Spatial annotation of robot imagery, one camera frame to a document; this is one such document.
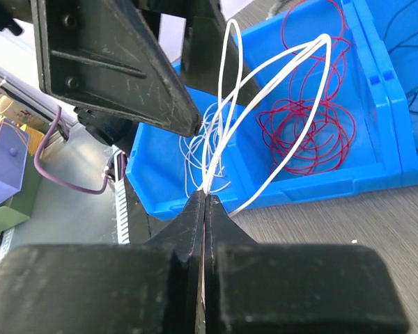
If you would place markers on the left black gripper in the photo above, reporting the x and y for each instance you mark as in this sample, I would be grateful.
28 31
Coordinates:
102 57

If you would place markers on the purple box with knob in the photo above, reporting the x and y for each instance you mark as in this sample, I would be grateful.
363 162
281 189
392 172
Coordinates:
13 152

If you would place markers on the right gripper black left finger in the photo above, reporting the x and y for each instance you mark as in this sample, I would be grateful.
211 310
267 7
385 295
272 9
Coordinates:
73 288

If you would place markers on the grey slotted cable duct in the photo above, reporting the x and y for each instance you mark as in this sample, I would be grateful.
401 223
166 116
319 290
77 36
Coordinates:
122 225

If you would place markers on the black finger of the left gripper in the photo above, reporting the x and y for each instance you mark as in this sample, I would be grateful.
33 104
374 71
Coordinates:
202 52

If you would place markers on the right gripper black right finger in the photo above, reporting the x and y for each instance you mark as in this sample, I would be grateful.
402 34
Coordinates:
294 288

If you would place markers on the blue three-compartment plastic bin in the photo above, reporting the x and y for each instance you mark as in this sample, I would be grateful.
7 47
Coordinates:
344 122

